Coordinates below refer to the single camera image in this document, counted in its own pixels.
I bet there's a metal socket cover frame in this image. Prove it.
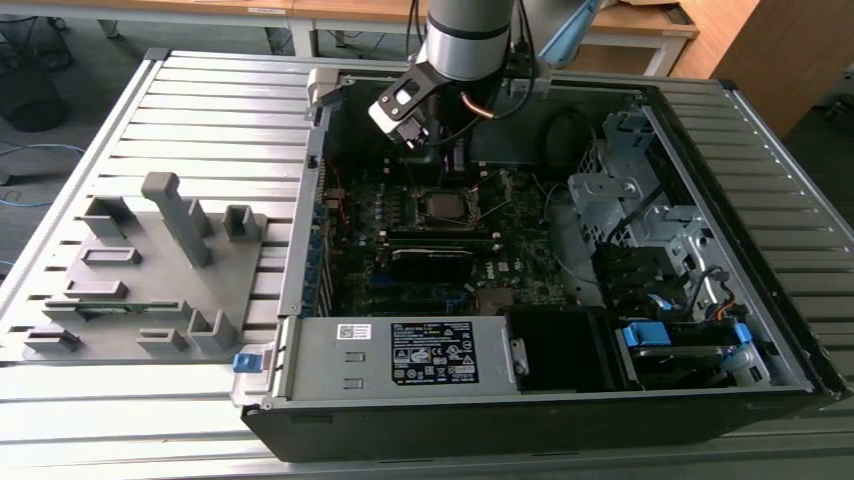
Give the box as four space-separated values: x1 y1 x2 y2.
468 168 520 221

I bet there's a silver CPU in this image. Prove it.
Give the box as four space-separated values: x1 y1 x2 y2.
420 192 468 221

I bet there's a thin metal locking lever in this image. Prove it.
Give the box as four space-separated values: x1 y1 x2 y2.
478 192 535 226

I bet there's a CPU socket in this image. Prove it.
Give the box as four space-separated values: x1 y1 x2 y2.
411 187 490 232

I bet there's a black RAM slot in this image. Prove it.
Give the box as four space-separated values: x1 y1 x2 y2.
384 227 500 239
386 235 500 247

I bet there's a copper coloured curved tube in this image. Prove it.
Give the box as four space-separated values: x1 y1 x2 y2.
460 91 499 122

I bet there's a grey plastic case latch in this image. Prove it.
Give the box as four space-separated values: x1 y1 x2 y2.
304 67 346 124

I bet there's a silver drive cage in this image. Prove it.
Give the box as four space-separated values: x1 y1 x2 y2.
566 97 719 261

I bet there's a black graphics card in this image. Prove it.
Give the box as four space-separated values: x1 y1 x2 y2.
388 246 476 284

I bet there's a green motherboard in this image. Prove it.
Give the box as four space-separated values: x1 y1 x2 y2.
318 162 606 319

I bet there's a brown chipset heatsink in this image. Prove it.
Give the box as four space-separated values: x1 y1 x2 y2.
476 286 516 317

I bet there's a grey power supply unit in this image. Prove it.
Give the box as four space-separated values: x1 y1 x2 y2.
270 314 522 401

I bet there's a blue disk carrier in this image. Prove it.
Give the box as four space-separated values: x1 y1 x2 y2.
618 321 674 347

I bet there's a wooden cabinet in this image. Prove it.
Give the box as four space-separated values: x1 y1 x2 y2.
670 0 854 139

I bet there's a grey parts rack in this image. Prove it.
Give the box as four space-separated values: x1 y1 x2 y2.
19 171 272 362

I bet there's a black hard disk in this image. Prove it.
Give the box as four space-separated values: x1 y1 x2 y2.
630 344 729 390

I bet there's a green RAM stick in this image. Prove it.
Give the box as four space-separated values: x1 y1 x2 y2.
73 301 183 316

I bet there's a blue plastic clip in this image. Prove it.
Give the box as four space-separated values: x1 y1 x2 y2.
730 322 759 351

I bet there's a black open PC case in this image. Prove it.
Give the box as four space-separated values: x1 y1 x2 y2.
230 67 853 464

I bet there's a black round bin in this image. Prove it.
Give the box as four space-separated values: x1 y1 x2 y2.
0 74 73 134

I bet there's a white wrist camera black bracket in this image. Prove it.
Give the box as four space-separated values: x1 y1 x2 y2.
367 67 446 150

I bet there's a thick black cable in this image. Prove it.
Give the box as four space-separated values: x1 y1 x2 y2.
539 109 601 179

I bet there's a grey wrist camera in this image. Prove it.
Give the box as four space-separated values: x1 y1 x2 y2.
503 69 554 104

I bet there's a thin grey wire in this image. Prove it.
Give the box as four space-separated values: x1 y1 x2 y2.
539 182 606 289

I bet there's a thin red wire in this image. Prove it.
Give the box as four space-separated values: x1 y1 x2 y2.
331 167 354 226

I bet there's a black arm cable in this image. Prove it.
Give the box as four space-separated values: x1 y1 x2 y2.
507 0 539 71

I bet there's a wooden desk white frame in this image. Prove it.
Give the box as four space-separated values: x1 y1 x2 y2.
0 0 315 59
292 0 701 77

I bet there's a black plastic bracket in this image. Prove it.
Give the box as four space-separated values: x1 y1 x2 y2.
591 243 679 301

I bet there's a black power cable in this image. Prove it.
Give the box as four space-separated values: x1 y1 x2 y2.
685 264 730 314

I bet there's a blue floor cable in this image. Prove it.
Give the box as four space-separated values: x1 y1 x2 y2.
0 142 88 209

